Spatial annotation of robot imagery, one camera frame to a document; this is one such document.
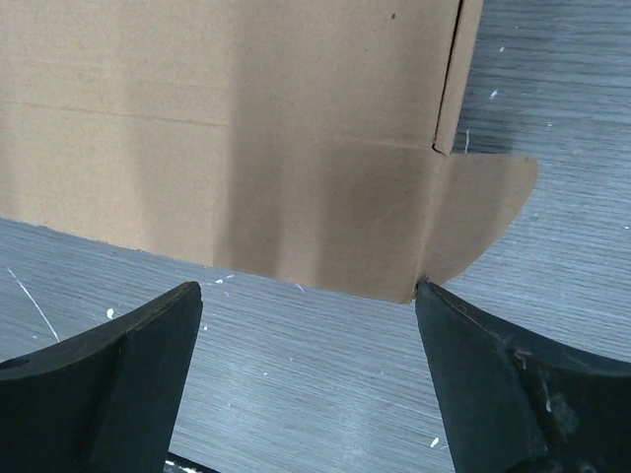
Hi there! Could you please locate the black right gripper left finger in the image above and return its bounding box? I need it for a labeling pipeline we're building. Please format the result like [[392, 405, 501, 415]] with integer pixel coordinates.
[[1, 282, 202, 472]]

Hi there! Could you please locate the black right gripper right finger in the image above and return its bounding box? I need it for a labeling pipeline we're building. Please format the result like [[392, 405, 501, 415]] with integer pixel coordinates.
[[415, 281, 630, 473]]

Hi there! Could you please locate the brown cardboard box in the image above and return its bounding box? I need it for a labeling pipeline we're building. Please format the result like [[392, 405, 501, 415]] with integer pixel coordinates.
[[1, 1, 537, 303]]

